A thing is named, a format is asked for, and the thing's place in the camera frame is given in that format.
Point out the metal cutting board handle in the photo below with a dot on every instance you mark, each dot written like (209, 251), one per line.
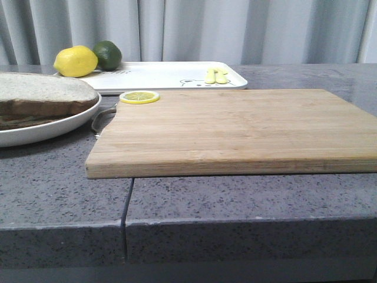
(96, 125)

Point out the white bread slice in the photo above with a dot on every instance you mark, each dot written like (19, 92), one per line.
(44, 95)

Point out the grey curtain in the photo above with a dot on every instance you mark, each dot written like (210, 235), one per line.
(234, 32)

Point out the white rectangular tray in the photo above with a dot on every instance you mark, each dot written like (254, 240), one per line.
(162, 75)

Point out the green lime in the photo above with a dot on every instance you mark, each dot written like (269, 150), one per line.
(108, 54)

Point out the wooden cutting board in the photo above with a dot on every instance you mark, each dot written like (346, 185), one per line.
(235, 132)

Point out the lemon slice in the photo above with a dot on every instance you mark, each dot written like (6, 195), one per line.
(139, 97)

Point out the white round plate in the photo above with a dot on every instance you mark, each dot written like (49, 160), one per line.
(33, 134)

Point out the yellow lemon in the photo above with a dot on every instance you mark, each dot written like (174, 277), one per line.
(77, 61)

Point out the bottom bread slice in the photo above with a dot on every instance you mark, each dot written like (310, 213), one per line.
(9, 122)

